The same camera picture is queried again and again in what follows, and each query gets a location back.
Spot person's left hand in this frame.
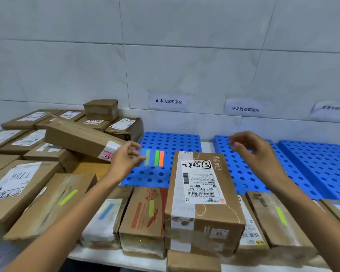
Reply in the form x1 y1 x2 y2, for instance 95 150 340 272
106 141 147 183

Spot person's right hand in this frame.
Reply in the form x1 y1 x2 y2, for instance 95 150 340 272
228 131 284 185

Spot clear strip of coloured stickers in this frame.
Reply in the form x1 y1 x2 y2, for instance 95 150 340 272
139 149 165 167

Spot person's left forearm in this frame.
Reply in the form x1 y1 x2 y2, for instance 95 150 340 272
3 174 122 272

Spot person's right forearm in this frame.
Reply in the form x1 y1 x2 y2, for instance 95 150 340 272
265 170 340 272

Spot blue perforated plastic pallet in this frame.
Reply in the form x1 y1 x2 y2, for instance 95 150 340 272
214 135 324 201
120 132 202 189
277 140 340 202

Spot red printed cardboard box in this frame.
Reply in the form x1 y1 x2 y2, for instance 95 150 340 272
119 186 168 260

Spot long box with pink sticker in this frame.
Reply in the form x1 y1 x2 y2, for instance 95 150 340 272
44 119 128 163

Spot taped box with blue sticker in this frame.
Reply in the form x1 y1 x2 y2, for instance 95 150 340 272
80 185 134 250

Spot large box with shipping label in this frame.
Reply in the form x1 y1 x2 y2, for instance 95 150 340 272
164 151 247 257

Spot narrow box with white label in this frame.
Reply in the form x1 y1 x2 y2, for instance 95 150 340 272
236 194 270 254

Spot brown box with yellow-green sticker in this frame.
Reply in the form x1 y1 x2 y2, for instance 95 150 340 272
246 191 318 260

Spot flat box with green sticker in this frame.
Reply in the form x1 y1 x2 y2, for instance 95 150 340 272
4 173 98 242

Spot plain small cardboard box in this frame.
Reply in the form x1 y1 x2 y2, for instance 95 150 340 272
166 250 222 272

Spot pile of cardboard parcels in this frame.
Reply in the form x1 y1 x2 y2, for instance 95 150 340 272
0 99 144 233

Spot white paper wall sign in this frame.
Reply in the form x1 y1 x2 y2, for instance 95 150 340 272
148 93 188 112
223 98 268 116
310 101 340 124

